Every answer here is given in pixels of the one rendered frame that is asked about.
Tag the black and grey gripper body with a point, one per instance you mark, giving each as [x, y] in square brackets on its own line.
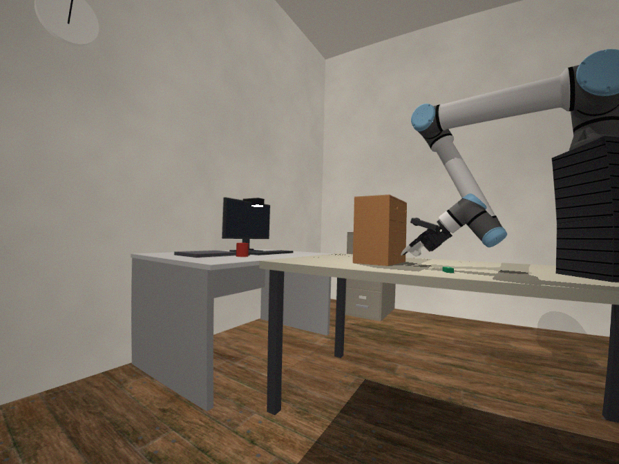
[432, 239]

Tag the brown wooden chest of drawers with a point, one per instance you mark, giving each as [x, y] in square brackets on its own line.
[371, 229]

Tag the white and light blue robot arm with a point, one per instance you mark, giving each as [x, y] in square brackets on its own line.
[594, 86]

